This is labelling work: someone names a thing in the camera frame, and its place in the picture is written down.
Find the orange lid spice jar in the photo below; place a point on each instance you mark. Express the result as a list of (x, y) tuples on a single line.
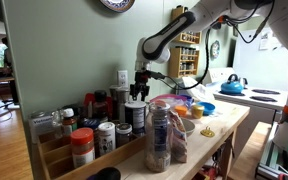
[(82, 144)]

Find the gold round fixture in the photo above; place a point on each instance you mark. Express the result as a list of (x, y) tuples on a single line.
[(207, 132)]

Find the round wall clock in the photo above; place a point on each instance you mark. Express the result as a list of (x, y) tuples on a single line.
[(215, 49)]

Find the blue kettle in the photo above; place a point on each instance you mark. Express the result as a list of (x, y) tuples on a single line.
[(232, 85)]

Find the dark glass spice jar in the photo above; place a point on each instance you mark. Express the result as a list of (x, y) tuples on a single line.
[(123, 134)]

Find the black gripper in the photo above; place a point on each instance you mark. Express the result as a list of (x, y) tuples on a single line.
[(141, 79)]

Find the white lid spice shaker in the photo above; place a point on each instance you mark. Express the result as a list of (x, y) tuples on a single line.
[(106, 137)]

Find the white crumpled bag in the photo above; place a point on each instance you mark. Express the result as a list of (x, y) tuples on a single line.
[(200, 92)]

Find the yellow lid jar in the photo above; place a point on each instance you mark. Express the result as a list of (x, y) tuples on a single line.
[(197, 111)]

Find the blue plastic lid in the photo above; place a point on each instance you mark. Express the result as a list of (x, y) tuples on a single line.
[(208, 108)]

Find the white ceramic bowl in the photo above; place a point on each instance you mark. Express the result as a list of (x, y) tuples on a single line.
[(189, 127)]

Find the white wall outlet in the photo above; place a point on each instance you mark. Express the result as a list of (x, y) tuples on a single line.
[(122, 78)]

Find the pink lid container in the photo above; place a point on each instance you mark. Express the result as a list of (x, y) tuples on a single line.
[(169, 96)]

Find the red plastic container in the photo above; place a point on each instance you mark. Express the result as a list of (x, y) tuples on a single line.
[(89, 97)]

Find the blue cup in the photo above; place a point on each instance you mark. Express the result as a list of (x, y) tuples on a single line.
[(189, 100)]

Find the tall clear glass jar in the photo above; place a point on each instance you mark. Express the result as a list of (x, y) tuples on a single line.
[(157, 153)]

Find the upper wooden spice rack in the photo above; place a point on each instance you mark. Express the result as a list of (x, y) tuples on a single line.
[(188, 37)]

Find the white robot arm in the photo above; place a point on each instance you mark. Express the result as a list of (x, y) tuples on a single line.
[(205, 14)]

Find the steel pepper grinder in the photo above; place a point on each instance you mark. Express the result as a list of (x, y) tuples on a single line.
[(119, 95)]

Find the dark sauce bottle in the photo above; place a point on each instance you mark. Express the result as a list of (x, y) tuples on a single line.
[(100, 106)]

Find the black round lid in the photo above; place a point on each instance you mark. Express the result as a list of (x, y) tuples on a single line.
[(109, 173)]

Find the white stove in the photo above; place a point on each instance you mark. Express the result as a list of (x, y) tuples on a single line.
[(264, 107)]

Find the orange lid cup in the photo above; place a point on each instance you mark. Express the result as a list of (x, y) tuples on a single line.
[(181, 110)]

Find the decorative wall plate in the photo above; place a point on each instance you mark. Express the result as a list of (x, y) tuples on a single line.
[(119, 6)]

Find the snack bag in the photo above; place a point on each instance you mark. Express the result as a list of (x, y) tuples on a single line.
[(179, 141)]

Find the white refrigerator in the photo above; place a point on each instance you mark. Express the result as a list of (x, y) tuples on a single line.
[(263, 61)]

